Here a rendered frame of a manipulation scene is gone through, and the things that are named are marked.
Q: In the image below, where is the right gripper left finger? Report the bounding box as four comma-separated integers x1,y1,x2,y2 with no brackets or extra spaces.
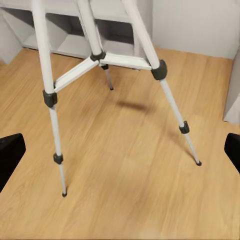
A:
0,133,26,193

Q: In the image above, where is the camera tripod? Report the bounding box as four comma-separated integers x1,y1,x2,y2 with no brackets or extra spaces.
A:
30,0,202,197

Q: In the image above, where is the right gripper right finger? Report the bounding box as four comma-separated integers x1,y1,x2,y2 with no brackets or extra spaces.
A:
224,132,240,173

